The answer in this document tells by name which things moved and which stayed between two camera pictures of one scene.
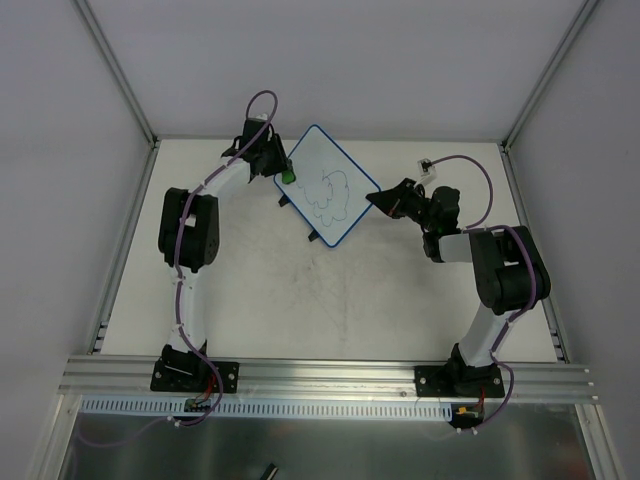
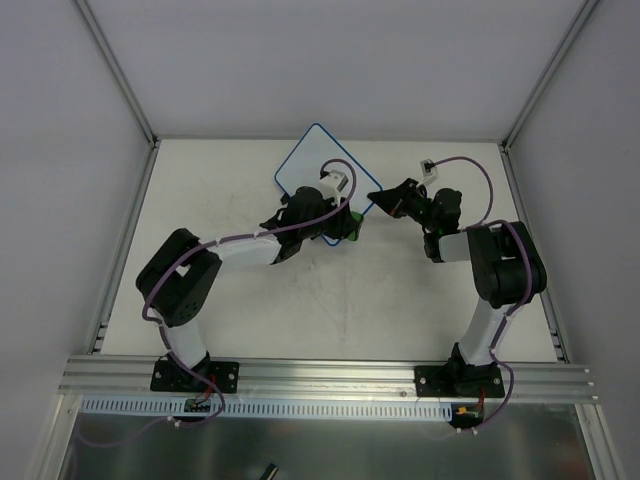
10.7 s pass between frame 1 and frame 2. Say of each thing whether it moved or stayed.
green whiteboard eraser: moved
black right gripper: stayed
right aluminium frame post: stayed
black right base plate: stayed
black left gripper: moved
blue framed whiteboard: stayed
